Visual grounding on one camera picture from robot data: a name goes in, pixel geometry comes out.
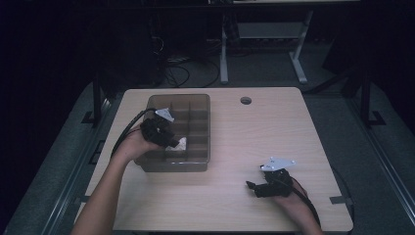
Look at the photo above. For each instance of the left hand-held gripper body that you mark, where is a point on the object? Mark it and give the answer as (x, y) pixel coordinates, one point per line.
(156, 130)

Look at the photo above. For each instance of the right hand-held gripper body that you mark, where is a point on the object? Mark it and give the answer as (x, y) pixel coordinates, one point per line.
(275, 187)

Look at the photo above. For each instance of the white sock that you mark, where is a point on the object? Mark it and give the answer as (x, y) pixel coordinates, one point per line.
(181, 145)

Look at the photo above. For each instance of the translucent brown divided storage box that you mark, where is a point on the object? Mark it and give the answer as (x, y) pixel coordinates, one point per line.
(192, 130)

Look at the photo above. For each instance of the person's right hand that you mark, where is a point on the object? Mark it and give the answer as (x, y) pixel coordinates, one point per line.
(295, 200)

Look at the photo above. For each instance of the person's left hand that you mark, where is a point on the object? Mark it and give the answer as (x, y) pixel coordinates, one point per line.
(133, 145)

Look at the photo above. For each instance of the black metal stand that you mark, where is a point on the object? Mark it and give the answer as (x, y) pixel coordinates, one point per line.
(97, 98)
(365, 98)

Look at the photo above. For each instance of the aluminium floor rail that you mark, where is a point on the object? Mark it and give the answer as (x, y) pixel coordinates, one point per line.
(385, 163)
(75, 173)

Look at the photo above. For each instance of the white metal desk frame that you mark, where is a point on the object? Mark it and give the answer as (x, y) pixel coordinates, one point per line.
(223, 65)

